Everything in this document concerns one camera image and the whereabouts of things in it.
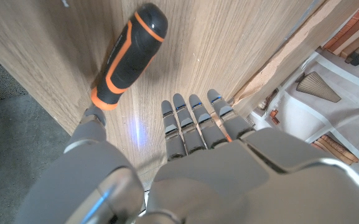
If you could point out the black orange screwdriver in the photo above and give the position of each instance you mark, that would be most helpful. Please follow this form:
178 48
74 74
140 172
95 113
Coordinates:
129 56

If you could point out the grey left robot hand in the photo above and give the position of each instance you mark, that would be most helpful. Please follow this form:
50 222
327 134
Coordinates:
229 180

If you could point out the printed bookshelf backdrop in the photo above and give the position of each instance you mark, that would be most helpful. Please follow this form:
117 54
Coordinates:
338 118

